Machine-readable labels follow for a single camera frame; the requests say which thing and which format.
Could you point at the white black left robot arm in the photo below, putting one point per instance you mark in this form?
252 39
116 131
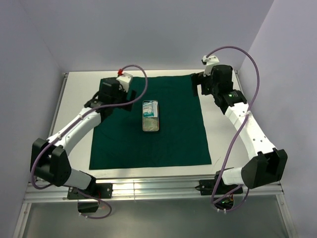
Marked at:
49 158

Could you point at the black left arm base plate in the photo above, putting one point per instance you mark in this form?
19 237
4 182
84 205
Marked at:
101 191

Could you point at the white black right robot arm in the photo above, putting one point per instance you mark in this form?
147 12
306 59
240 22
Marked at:
266 163

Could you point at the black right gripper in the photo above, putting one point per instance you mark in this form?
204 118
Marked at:
198 83

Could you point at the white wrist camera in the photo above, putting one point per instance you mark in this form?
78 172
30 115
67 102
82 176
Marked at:
124 79
209 63

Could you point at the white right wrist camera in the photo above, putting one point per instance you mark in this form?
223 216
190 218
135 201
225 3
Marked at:
209 63

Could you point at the white gauze packet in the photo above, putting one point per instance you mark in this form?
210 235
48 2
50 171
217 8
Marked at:
150 109

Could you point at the aluminium table edge rail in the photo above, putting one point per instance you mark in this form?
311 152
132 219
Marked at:
51 132

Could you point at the metal surgical kit tray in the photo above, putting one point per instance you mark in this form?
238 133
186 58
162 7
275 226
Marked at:
150 124

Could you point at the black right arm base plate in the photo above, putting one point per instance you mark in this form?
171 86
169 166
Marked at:
206 187

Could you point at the dark green surgical cloth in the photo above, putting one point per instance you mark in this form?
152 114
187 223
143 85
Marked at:
165 128

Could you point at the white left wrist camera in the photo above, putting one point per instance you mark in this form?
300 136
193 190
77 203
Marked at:
124 79

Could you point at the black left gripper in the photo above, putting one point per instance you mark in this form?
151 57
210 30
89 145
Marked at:
129 99

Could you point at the aluminium front frame rail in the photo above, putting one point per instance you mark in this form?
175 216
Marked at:
127 189

